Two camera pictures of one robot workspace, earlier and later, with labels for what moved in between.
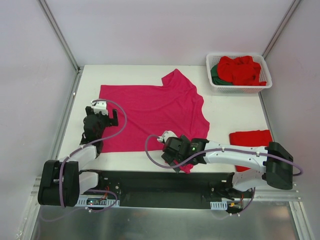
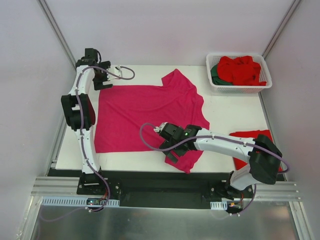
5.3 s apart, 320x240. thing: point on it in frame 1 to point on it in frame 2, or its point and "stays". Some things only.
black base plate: (167, 189) stays
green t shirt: (215, 79) stays
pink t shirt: (175, 107) stays
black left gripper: (103, 116) to (103, 75)
